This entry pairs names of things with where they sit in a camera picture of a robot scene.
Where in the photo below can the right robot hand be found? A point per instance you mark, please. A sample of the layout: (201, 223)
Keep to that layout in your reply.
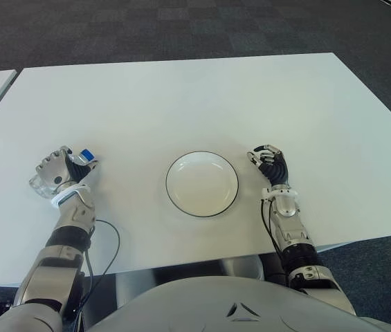
(276, 169)

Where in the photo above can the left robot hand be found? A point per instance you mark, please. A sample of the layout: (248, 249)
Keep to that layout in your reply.
(53, 171)

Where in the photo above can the clear blue-capped water bottle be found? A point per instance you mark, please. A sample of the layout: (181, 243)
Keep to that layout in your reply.
(86, 155)

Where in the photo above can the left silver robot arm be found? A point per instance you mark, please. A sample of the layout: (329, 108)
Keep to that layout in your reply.
(74, 214)

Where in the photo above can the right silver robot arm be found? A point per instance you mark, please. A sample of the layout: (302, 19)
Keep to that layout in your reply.
(285, 207)

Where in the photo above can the white black-rimmed plate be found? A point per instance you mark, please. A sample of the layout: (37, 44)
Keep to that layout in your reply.
(202, 186)

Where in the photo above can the silver robot waist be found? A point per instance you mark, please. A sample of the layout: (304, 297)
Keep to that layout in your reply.
(240, 266)

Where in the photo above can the grey robot torso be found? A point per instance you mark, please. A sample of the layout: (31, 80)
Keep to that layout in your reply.
(216, 304)

